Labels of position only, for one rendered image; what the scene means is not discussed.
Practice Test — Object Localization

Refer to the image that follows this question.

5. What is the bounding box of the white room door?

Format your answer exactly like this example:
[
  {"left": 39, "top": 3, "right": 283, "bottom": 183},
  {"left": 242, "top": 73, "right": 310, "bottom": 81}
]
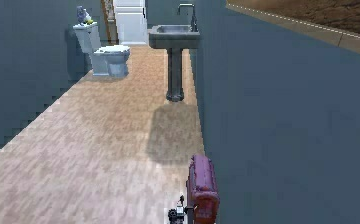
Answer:
[{"left": 113, "top": 0, "right": 149, "bottom": 46}]

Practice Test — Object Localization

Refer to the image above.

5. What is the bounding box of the red mailbox with white letters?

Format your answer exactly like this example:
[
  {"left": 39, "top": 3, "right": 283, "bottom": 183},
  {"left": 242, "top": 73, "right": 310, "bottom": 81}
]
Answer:
[{"left": 186, "top": 153, "right": 221, "bottom": 224}]

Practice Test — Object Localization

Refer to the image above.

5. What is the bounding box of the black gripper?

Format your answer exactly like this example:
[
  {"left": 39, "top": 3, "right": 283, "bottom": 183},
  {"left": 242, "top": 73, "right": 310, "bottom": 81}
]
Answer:
[{"left": 167, "top": 208, "right": 178, "bottom": 224}]

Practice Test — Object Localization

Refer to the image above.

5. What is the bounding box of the white toilet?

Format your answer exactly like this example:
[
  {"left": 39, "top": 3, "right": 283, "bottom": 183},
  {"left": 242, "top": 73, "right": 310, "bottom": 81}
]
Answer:
[{"left": 72, "top": 22, "right": 132, "bottom": 79}]

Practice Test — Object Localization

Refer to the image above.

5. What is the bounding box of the grey spray bottle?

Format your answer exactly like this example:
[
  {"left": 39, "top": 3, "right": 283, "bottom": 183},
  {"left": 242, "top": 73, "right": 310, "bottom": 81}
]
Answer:
[{"left": 75, "top": 5, "right": 95, "bottom": 26}]

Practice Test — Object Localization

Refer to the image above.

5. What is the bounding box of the grey pedestal sink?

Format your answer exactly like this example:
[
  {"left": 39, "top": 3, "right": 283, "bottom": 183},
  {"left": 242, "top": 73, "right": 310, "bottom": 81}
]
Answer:
[{"left": 148, "top": 3, "right": 201, "bottom": 103}]

